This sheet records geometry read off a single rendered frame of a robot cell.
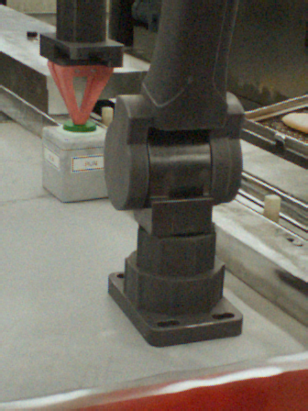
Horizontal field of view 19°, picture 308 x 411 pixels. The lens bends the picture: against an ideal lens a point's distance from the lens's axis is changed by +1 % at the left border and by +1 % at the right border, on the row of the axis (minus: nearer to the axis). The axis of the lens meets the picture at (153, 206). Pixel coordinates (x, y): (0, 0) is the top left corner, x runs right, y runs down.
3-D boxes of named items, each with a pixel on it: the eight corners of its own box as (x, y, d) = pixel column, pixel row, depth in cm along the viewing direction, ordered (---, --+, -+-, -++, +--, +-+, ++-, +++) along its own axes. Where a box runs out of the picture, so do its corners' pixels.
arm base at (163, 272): (104, 288, 84) (151, 349, 73) (107, 206, 81) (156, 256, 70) (189, 278, 87) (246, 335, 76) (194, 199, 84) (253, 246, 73)
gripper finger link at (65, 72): (60, 130, 103) (60, 48, 100) (38, 116, 109) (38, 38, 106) (114, 127, 106) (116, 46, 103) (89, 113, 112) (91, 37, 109)
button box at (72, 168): (38, 210, 112) (38, 124, 109) (95, 204, 116) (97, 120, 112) (62, 233, 106) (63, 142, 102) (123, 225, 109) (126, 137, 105)
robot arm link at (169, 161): (149, 254, 74) (210, 249, 76) (156, 136, 71) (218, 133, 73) (117, 216, 83) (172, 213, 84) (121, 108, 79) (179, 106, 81)
